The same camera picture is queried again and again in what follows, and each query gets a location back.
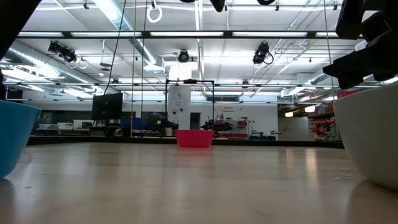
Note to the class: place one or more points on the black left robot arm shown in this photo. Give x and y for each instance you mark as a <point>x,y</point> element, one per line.
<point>12,25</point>

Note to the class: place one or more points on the red plastic bowl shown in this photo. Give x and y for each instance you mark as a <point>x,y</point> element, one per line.
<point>194,138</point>

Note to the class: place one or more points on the black ceiling-mounted camera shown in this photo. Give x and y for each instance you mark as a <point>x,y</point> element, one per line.
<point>183,56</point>
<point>62,51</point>
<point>261,53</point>

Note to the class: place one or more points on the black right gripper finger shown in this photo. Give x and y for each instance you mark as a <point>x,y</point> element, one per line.
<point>354,65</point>
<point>367,79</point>

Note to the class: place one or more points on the shelf with red bins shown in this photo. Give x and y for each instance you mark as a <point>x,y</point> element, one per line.
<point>237,129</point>

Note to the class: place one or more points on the storage rack with red boxes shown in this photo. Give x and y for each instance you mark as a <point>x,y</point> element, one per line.
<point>321,124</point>

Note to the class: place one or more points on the black background robot arm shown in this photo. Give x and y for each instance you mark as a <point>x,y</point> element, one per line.
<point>217,126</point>
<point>166,125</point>

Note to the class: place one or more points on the black aluminium table frame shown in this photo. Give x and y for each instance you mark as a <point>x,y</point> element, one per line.
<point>93,140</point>

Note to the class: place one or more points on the black computer monitor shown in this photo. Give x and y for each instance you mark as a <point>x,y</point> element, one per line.
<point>107,106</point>

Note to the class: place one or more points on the black overhead light bar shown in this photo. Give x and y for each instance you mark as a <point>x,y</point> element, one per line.
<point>146,34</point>

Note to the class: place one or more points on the blue plastic bowl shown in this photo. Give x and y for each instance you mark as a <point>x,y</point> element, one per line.
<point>14,137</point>

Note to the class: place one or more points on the light grey plastic bowl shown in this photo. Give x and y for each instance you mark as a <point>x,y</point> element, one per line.
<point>370,137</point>

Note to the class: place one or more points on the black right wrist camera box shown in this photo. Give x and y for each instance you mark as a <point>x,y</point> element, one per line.
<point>349,18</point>

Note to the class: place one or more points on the silver ventilation duct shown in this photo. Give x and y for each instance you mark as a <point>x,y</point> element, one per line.
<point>46,67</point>

